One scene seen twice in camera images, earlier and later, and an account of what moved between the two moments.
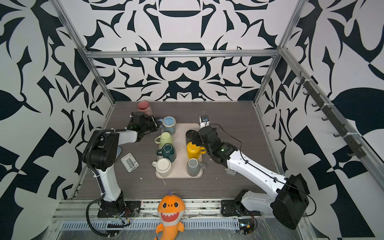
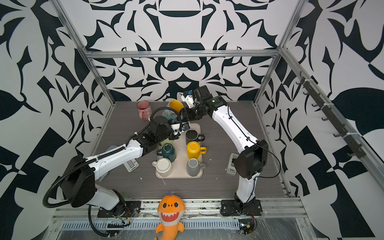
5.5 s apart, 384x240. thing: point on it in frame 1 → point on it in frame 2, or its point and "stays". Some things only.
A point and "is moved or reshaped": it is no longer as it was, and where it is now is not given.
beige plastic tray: (178, 167) stays
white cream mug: (162, 166) stays
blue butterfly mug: (168, 124) is moved or reshaped
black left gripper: (154, 120) → (168, 122)
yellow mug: (194, 151) stays
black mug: (188, 135) stays
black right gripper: (197, 137) → (187, 115)
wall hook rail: (357, 149) stays
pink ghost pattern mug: (144, 106) stays
